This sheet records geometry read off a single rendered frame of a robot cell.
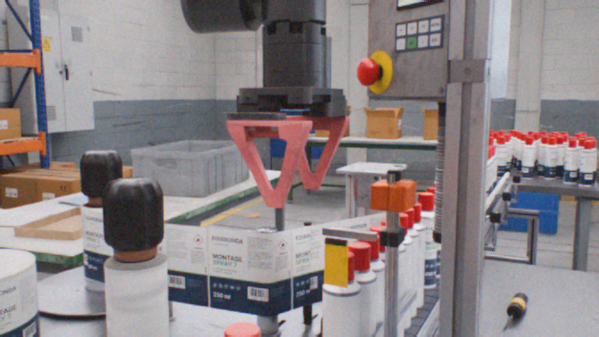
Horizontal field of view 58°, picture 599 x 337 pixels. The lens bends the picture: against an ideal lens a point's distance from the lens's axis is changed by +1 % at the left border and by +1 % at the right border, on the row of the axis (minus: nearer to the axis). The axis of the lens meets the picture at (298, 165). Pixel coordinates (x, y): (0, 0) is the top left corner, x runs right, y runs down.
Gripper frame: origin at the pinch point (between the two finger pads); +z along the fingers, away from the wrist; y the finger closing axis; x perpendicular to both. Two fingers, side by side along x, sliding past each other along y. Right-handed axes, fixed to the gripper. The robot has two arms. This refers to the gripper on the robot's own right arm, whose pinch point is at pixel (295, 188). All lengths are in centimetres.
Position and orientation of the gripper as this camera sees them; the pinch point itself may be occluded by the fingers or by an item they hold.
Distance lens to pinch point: 49.1
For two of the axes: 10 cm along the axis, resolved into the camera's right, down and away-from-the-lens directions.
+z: 0.1, 9.9, 1.2
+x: 9.4, 0.4, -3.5
